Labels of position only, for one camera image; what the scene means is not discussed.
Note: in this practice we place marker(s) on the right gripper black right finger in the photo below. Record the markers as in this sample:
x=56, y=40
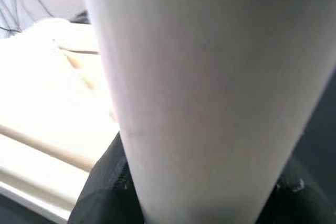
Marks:
x=302, y=208

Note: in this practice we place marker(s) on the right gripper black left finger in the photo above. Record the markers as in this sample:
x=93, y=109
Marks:
x=105, y=200

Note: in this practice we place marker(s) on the white plastic children table top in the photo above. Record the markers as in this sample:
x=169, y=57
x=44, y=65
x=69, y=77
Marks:
x=52, y=90

